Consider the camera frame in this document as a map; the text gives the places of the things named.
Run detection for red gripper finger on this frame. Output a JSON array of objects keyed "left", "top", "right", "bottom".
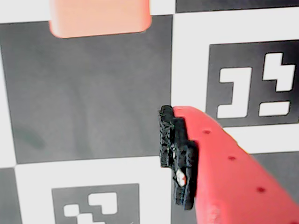
[{"left": 159, "top": 105, "right": 299, "bottom": 224}]

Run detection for orange cube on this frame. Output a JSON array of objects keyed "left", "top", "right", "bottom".
[{"left": 48, "top": 0, "right": 153, "bottom": 39}]

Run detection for checkerboard marker mat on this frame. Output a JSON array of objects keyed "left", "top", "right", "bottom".
[{"left": 0, "top": 0, "right": 299, "bottom": 224}]

